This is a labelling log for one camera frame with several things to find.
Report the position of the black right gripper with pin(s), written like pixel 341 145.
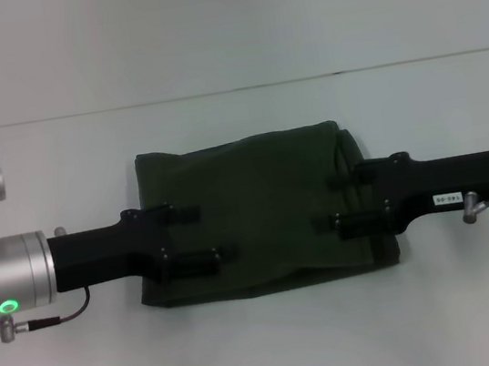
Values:
pixel 443 185

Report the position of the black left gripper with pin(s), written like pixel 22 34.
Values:
pixel 108 254

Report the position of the dark green t-shirt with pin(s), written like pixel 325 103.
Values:
pixel 261 171

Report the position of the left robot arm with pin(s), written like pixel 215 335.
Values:
pixel 14 272

